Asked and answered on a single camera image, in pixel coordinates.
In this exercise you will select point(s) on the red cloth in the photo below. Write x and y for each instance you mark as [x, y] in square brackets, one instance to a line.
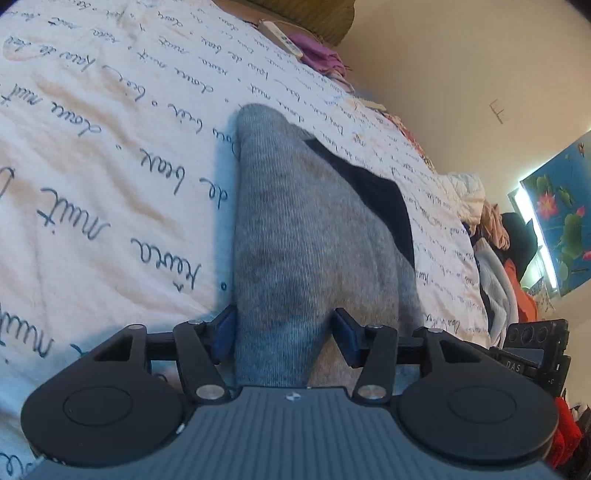
[565, 434]

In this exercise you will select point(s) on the pink cloth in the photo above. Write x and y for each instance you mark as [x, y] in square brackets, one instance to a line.
[494, 226]

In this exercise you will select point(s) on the folded navy garment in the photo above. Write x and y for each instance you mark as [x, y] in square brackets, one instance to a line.
[378, 194]

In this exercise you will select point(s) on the orange cloth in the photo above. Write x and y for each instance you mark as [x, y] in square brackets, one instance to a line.
[521, 295]

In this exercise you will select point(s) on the light blue cloth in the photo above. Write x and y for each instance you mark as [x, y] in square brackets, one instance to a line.
[496, 295]

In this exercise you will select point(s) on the white script-printed bedsheet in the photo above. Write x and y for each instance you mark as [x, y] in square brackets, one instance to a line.
[115, 184]

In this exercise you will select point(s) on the grey knit sweater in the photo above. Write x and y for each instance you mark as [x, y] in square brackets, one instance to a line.
[300, 240]

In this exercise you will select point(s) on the olive upholstered headboard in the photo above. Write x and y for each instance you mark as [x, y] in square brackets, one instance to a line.
[323, 18]

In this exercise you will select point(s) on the black cloth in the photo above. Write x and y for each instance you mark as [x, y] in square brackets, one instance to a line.
[521, 244]

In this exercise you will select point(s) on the purple cloth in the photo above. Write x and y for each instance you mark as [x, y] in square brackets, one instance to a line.
[321, 55]

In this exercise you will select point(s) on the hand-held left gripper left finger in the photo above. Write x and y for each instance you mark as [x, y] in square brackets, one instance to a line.
[224, 333]

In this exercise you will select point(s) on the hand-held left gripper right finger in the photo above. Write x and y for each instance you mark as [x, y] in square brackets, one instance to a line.
[349, 342]

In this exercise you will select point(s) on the flower wall poster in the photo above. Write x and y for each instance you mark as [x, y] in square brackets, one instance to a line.
[561, 217]

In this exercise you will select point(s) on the floral patterned cloth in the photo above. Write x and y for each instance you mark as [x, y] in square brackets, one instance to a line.
[411, 141]

